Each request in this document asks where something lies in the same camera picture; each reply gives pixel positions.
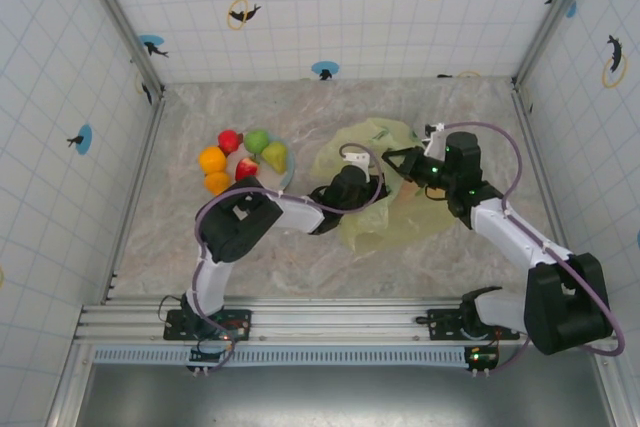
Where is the yellow-green avocado print plastic bag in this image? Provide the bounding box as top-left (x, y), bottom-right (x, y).
top-left (309, 117), bottom-right (454, 253)

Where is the pale round plate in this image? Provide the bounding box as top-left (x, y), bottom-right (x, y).
top-left (234, 134), bottom-right (297, 193)

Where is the green pear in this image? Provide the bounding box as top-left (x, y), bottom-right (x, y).
top-left (261, 140), bottom-right (290, 170)

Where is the green apple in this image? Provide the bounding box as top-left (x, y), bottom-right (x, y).
top-left (243, 129), bottom-right (271, 154)

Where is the red strawberry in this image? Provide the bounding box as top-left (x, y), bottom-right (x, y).
top-left (234, 156), bottom-right (261, 182)

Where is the red apple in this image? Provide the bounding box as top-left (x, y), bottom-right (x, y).
top-left (217, 129), bottom-right (245, 157)

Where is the small yellow-orange citrus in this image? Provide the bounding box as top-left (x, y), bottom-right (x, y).
top-left (203, 171), bottom-right (232, 197)

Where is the large orange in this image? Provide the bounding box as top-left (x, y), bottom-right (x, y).
top-left (197, 145), bottom-right (227, 174)

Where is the small controller board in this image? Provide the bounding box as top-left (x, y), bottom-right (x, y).
top-left (463, 344), bottom-right (501, 378)
top-left (187, 336), bottom-right (237, 374)

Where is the grey metal panel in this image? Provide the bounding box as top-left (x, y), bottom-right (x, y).
top-left (47, 345), bottom-right (640, 427)

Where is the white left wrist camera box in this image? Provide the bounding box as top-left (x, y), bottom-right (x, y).
top-left (341, 149), bottom-right (375, 182)

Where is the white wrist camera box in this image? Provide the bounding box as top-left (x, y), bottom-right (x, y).
top-left (341, 149), bottom-right (375, 182)
top-left (422, 121), bottom-right (447, 159)

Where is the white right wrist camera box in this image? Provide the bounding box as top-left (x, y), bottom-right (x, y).
top-left (422, 121), bottom-right (447, 159)

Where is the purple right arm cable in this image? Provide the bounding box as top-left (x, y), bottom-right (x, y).
top-left (439, 120), bottom-right (627, 372)

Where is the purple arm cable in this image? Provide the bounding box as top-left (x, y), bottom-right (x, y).
top-left (439, 120), bottom-right (627, 372)
top-left (192, 144), bottom-right (386, 328)

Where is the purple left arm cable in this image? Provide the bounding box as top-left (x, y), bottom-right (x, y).
top-left (192, 144), bottom-right (386, 328)

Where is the aluminium side rail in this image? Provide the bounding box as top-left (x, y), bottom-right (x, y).
top-left (510, 80), bottom-right (587, 304)
top-left (102, 95), bottom-right (167, 304)

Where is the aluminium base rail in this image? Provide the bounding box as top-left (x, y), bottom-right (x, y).
top-left (73, 299), bottom-right (621, 346)

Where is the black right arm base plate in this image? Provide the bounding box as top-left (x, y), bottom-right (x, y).
top-left (415, 307), bottom-right (521, 341)

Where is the white slotted cable duct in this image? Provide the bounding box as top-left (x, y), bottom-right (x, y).
top-left (92, 345), bottom-right (501, 366)

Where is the aluminium frame post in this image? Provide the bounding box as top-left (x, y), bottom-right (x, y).
top-left (69, 0), bottom-right (166, 98)
top-left (513, 0), bottom-right (599, 87)

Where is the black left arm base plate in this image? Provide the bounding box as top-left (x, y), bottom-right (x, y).
top-left (163, 307), bottom-right (253, 342)

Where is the dolphin yellow ring sticker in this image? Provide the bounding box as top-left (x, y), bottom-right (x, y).
top-left (601, 34), bottom-right (629, 89)
top-left (227, 0), bottom-right (263, 31)
top-left (134, 69), bottom-right (154, 107)

